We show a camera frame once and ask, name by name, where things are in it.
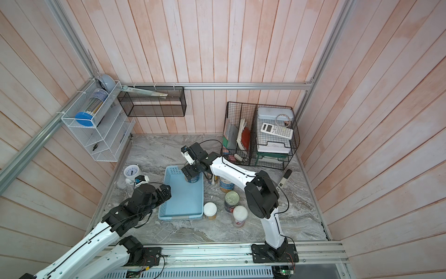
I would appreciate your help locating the white lid yellow jar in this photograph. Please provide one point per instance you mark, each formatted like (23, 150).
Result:
(210, 211)

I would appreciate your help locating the blue label tin can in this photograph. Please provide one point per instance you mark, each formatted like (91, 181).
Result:
(192, 176)

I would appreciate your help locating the white lid pink bottle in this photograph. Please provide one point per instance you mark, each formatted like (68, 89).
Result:
(240, 215)

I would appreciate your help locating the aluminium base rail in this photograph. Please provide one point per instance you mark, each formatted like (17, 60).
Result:
(303, 260)

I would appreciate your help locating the black mesh wall basket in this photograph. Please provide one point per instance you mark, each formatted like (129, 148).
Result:
(153, 101)

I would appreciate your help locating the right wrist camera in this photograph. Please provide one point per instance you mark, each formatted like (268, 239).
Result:
(188, 155)

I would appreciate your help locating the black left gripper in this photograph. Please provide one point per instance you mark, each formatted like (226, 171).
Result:
(167, 194)

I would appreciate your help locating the white alarm clock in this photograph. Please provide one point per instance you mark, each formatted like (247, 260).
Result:
(130, 173)

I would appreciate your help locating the white flat box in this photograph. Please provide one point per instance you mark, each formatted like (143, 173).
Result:
(283, 146)

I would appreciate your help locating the black wire desk organizer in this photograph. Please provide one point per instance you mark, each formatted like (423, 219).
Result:
(239, 115)

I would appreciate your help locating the blue lid clear tube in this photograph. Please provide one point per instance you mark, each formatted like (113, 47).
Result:
(96, 100)

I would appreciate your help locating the white box on top shelf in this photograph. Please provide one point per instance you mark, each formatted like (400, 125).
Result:
(279, 114)

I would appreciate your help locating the red label tin can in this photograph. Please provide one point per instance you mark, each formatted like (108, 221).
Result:
(231, 200)

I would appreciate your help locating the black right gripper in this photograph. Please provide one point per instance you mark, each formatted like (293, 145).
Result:
(187, 170)

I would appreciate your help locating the white calculator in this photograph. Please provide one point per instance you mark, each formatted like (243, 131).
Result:
(277, 131)

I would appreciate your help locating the white wire wall shelf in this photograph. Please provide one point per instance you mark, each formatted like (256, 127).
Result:
(112, 128)

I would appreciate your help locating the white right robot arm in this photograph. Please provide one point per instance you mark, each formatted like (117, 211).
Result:
(261, 195)

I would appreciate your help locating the small blue tin can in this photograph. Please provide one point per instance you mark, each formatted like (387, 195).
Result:
(226, 186)

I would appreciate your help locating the light blue plastic basket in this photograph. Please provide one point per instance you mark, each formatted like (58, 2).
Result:
(187, 198)

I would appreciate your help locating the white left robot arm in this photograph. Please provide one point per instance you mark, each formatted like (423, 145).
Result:
(104, 248)

